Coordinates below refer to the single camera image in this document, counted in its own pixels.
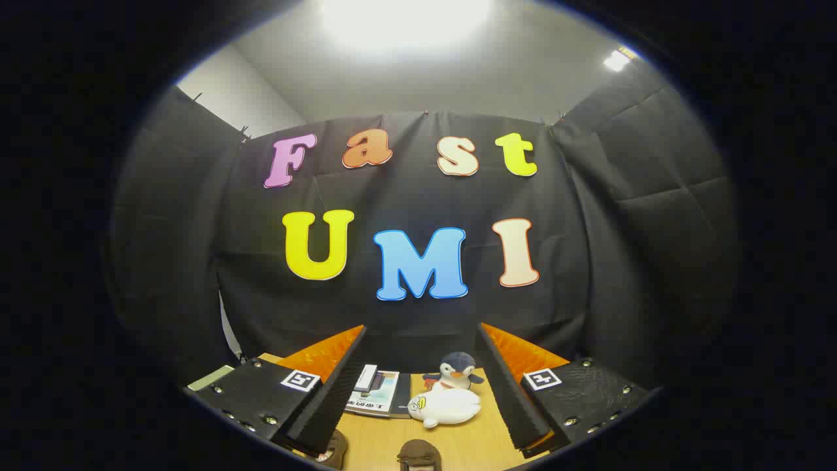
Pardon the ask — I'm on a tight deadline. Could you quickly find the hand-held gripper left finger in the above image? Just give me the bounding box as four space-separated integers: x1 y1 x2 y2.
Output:
185 325 368 457

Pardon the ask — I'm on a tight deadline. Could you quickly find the large ceiling light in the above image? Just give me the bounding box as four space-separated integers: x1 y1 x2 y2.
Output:
320 0 492 52

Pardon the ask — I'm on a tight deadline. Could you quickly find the penguin plush toy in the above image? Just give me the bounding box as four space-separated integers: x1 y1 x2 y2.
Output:
422 352 485 393

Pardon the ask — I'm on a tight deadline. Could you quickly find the brown fuzzy shoe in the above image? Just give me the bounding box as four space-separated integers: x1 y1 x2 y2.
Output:
397 440 443 471
314 430 348 470

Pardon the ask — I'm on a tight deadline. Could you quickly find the white seal plush toy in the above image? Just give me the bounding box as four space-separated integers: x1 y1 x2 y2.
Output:
408 387 483 430

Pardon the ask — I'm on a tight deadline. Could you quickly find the green fabric storage box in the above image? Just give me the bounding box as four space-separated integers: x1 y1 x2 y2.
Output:
188 365 235 392

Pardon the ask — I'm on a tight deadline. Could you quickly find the light blue cover book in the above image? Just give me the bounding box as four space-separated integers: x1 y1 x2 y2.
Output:
345 370 400 419

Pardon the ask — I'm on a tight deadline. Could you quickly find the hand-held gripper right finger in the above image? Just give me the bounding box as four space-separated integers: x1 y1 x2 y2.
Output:
476 323 656 457

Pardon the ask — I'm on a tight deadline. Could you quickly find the small ceiling light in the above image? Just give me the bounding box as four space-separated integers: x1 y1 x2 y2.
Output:
602 47 639 73

